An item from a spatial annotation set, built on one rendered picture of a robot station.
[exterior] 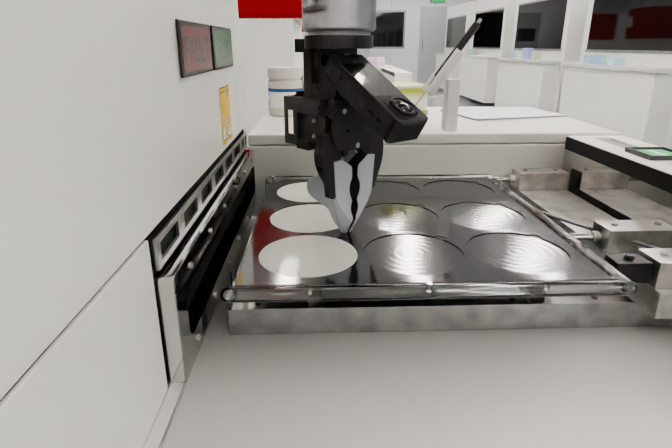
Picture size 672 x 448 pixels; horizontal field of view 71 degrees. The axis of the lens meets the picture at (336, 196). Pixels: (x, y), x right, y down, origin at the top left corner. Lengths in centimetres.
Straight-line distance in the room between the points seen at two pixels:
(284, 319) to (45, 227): 30
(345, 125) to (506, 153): 41
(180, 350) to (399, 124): 26
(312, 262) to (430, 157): 39
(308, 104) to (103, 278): 28
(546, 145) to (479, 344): 44
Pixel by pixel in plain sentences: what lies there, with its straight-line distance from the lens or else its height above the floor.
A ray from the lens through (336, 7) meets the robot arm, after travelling 47.
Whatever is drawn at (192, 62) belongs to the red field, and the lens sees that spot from 47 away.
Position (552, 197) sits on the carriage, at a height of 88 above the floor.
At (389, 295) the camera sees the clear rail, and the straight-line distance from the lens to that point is 42.
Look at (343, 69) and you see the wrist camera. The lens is 46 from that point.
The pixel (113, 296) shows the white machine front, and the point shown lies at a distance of 31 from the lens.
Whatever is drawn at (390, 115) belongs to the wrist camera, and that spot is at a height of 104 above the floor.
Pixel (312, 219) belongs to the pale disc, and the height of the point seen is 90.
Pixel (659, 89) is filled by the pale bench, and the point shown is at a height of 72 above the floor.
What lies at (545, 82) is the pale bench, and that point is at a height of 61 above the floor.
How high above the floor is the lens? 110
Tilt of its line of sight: 18 degrees down
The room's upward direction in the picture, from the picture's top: straight up
